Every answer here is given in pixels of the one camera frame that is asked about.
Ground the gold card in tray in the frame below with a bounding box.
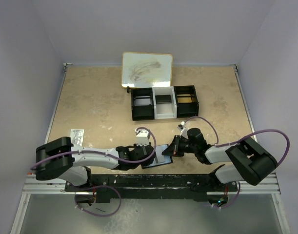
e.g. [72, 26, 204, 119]
[177, 94, 195, 103]

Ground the white board with wooden frame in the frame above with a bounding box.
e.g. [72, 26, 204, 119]
[121, 52, 173, 88]

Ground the aluminium table frame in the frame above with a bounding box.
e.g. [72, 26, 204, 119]
[20, 66, 290, 234]

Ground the black and white compartment tray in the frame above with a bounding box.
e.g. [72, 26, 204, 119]
[130, 85, 199, 121]

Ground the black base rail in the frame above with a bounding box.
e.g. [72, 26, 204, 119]
[65, 174, 238, 201]

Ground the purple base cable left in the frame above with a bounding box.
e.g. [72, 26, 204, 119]
[74, 184, 122, 216]

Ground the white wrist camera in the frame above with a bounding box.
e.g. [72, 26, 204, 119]
[178, 121, 188, 139]
[135, 129, 150, 147]

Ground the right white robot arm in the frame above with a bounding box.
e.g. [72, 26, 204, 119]
[162, 128, 278, 191]

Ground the clear plastic packet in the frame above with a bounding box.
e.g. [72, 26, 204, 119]
[70, 129, 84, 146]

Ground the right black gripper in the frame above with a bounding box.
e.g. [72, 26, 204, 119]
[162, 135, 198, 157]

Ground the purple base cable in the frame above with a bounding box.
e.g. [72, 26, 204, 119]
[74, 184, 122, 216]
[211, 181, 241, 210]

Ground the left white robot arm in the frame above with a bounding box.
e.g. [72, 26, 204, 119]
[30, 136, 157, 191]

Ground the black leather card holder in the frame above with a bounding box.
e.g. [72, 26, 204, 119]
[141, 144, 173, 169]

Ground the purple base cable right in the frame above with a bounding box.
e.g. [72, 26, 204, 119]
[211, 181, 241, 210]

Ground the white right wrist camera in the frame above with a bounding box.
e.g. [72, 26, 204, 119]
[178, 121, 188, 139]

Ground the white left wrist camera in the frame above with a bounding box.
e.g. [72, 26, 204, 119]
[135, 129, 150, 147]

